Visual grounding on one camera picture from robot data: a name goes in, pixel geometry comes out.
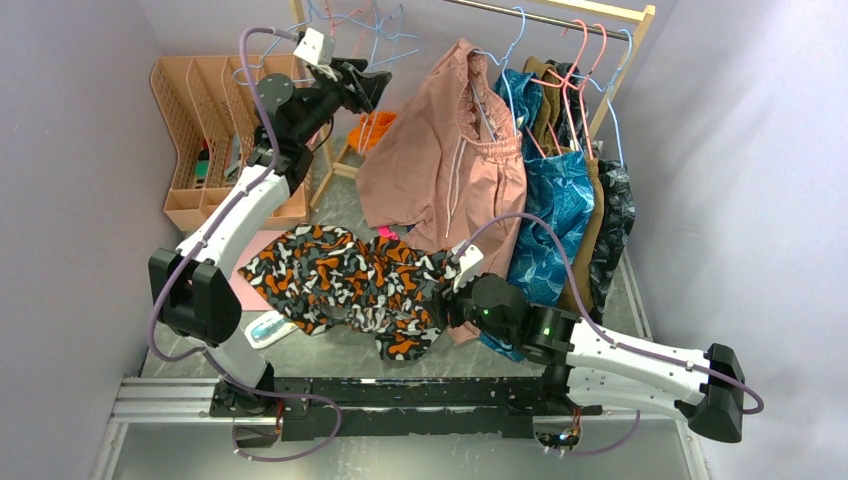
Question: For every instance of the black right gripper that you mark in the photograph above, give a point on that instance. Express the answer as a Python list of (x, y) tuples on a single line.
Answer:
[(445, 296)]

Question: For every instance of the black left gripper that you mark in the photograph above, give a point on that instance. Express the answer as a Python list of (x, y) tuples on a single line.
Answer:
[(346, 74)]

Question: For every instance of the orange camouflage shorts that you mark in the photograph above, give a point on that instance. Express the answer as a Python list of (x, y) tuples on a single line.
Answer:
[(320, 277)]

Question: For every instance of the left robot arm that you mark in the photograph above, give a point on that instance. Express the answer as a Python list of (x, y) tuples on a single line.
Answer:
[(190, 288)]

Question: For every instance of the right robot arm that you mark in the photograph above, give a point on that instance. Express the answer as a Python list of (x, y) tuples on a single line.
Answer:
[(591, 365)]

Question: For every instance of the pink hanging shorts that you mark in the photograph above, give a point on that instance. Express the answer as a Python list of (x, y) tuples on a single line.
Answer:
[(449, 164)]

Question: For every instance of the blue leaf print shorts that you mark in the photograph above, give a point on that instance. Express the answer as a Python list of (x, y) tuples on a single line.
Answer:
[(556, 193)]

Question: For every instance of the brown hanging shorts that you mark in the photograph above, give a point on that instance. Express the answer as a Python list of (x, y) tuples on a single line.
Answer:
[(563, 119)]

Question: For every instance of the dark leaf print shorts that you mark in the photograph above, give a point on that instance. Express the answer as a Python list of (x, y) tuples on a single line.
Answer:
[(617, 222)]

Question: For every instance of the orange knitted object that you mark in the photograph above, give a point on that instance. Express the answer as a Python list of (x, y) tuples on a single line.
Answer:
[(371, 128)]

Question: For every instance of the pink clip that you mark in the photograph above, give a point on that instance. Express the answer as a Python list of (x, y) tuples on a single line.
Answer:
[(386, 232)]

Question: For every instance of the peach desk organizer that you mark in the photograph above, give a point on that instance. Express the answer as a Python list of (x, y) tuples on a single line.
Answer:
[(211, 119)]

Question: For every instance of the white teal stapler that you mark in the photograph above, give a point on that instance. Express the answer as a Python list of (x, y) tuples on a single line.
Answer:
[(267, 329)]

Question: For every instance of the wooden clothes rack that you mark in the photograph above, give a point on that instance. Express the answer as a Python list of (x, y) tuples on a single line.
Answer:
[(477, 59)]

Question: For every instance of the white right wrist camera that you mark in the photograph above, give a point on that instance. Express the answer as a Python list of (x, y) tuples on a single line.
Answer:
[(469, 260)]

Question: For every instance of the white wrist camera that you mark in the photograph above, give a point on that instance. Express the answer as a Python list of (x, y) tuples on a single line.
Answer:
[(469, 260), (315, 48)]

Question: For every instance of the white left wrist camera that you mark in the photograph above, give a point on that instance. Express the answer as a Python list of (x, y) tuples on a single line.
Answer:
[(315, 48)]

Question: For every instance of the pink empty wire hanger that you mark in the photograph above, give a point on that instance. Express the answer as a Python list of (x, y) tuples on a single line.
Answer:
[(358, 27)]

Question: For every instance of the blue empty wire hanger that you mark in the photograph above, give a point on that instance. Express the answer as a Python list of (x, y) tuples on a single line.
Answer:
[(400, 42)]

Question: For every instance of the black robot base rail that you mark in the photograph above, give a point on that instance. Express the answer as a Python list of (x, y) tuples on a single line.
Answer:
[(315, 407)]

